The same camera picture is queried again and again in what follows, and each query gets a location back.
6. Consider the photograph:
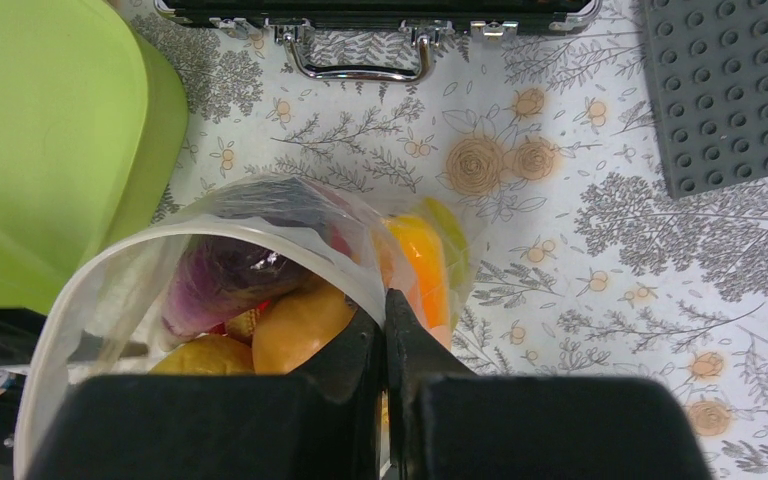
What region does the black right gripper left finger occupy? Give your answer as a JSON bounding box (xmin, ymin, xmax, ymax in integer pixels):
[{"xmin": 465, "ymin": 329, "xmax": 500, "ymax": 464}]
[{"xmin": 292, "ymin": 310, "xmax": 384, "ymax": 479}]

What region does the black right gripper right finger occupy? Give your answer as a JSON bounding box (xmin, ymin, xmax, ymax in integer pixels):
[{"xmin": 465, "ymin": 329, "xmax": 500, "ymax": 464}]
[{"xmin": 384, "ymin": 289, "xmax": 472, "ymax": 479}]

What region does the brown potato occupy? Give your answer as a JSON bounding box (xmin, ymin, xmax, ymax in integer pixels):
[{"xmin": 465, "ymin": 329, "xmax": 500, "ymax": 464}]
[{"xmin": 252, "ymin": 279, "xmax": 357, "ymax": 375}]

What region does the orange yellow mango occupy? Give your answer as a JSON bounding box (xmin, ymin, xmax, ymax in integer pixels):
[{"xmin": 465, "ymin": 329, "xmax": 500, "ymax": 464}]
[{"xmin": 374, "ymin": 214, "xmax": 452, "ymax": 350}]

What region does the red apple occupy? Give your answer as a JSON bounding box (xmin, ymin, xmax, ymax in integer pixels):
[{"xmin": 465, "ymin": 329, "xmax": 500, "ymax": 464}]
[{"xmin": 208, "ymin": 225, "xmax": 359, "ymax": 336}]

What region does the clear zip top bag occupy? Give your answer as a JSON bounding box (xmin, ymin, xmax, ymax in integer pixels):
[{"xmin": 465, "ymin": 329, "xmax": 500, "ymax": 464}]
[{"xmin": 13, "ymin": 174, "xmax": 487, "ymax": 479}]

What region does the green starfruit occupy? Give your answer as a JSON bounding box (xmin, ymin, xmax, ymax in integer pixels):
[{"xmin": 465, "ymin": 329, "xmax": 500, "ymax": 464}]
[{"xmin": 419, "ymin": 197, "xmax": 471, "ymax": 331}]

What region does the yellow lemon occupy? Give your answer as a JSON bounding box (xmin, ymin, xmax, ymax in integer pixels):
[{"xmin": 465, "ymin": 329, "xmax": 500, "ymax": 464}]
[{"xmin": 148, "ymin": 334, "xmax": 255, "ymax": 376}]

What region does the purple eggplant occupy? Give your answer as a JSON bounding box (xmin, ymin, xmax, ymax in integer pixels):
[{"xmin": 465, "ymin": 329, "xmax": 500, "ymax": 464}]
[{"xmin": 161, "ymin": 178, "xmax": 341, "ymax": 342}]

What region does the floral tablecloth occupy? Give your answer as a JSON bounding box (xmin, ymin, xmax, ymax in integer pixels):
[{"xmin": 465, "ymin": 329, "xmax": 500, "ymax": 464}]
[{"xmin": 117, "ymin": 1, "xmax": 768, "ymax": 479}]

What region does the black poker chip case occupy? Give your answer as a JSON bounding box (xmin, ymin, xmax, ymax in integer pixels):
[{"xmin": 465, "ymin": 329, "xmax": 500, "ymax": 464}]
[{"xmin": 153, "ymin": 1, "xmax": 602, "ymax": 84}]

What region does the green plastic tray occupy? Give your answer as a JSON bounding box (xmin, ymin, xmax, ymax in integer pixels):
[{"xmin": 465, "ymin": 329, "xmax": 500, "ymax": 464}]
[{"xmin": 0, "ymin": 1, "xmax": 189, "ymax": 313}]

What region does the black brick baseplate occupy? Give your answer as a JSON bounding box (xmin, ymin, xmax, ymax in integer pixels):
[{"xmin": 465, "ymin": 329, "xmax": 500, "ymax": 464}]
[{"xmin": 641, "ymin": 0, "xmax": 768, "ymax": 199}]

